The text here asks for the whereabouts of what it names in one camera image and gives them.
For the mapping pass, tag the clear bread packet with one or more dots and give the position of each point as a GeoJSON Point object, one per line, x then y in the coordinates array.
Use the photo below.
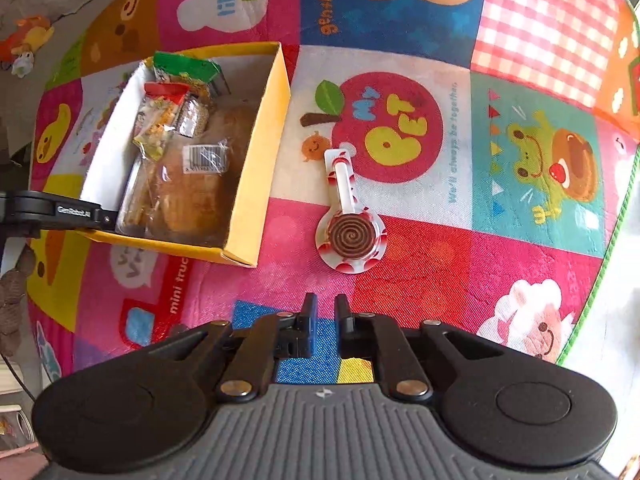
{"type": "Point", "coordinates": [200, 200]}

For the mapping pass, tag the green-edged snack packet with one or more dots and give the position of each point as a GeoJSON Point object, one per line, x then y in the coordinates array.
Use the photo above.
{"type": "Point", "coordinates": [182, 67]}

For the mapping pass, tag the brown furry cloth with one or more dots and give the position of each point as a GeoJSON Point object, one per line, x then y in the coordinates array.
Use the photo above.
{"type": "Point", "coordinates": [11, 310]}

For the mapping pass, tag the yellow red snack packet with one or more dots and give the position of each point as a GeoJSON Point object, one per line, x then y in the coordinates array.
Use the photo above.
{"type": "Point", "coordinates": [157, 120]}

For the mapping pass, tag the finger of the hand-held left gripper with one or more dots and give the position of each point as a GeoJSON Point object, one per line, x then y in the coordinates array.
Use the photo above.
{"type": "Point", "coordinates": [55, 209]}

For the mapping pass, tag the small white toy figure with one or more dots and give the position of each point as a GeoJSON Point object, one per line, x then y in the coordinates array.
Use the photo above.
{"type": "Point", "coordinates": [22, 65]}

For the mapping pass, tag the colourful printed play mat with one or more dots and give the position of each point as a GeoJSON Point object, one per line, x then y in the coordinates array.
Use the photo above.
{"type": "Point", "coordinates": [425, 135]}

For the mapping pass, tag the spiral chocolate lollipop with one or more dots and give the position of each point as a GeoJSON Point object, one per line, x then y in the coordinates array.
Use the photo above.
{"type": "Point", "coordinates": [352, 230]}

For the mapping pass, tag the yellow cardboard box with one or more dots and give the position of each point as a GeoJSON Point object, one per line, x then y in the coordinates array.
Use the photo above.
{"type": "Point", "coordinates": [257, 160]}

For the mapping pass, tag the orange plush toy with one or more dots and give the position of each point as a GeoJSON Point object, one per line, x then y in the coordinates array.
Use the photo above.
{"type": "Point", "coordinates": [27, 35]}

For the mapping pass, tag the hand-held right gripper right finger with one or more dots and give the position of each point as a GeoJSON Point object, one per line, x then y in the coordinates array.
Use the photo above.
{"type": "Point", "coordinates": [342, 327]}

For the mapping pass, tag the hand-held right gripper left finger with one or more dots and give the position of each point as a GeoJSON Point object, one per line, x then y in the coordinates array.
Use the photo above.
{"type": "Point", "coordinates": [306, 327]}

